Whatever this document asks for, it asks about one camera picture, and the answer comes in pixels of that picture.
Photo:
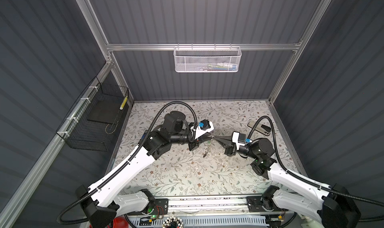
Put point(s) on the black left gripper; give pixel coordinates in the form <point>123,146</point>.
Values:
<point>195,143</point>

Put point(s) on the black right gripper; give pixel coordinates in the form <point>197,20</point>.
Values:
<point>230,150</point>

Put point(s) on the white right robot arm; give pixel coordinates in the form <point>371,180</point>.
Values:
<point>305,196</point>

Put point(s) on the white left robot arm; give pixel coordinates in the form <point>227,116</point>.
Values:
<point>107,203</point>

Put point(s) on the yellow marker pen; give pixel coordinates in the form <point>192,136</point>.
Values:
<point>123,102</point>

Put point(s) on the black pad in basket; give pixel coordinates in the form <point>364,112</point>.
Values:
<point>105,112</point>

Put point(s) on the red round object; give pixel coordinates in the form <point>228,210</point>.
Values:
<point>119,222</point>

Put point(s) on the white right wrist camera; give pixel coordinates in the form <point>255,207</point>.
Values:
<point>239,139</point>

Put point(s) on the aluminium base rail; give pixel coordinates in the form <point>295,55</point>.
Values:
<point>207,204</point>

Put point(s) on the white wire mesh basket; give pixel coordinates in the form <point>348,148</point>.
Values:
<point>207,59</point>

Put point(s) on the white perforated cable tray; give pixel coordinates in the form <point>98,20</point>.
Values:
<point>233,221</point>

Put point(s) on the black wire basket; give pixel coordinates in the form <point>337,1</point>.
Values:
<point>96,122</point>

